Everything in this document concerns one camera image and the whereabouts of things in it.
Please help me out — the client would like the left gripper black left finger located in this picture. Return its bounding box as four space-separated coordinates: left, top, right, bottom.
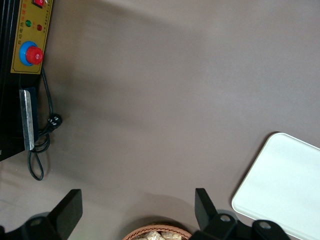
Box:
0 189 84 240

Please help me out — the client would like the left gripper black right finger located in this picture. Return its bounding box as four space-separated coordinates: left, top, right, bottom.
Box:
191 187 293 240

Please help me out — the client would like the beige rectangular tray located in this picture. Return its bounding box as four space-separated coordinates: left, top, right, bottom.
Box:
231 132 320 240

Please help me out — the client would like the clear-wrapped rice cracker pack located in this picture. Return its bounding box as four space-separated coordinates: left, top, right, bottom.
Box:
159 231 185 240
136 230 163 240

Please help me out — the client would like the round wicker basket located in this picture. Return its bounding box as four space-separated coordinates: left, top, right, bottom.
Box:
121 223 193 240

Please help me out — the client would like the grey metal plate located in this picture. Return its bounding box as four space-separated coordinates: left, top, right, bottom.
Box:
19 86 38 151

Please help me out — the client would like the brown table cover sheet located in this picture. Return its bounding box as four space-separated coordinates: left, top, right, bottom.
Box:
0 0 320 240

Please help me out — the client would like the black machine yellow control panel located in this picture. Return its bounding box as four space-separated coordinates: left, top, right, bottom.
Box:
0 0 55 162

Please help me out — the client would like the black power cable with plug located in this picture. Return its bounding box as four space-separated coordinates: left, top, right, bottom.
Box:
27 67 63 181

